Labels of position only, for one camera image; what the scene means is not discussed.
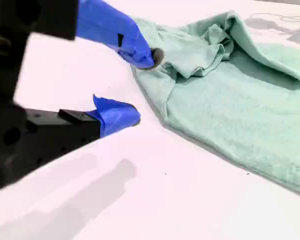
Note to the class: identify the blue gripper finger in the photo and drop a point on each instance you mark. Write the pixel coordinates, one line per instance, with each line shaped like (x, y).
(110, 27)
(112, 117)

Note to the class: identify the pale green T-shirt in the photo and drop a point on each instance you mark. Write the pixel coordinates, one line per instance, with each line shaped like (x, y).
(227, 112)

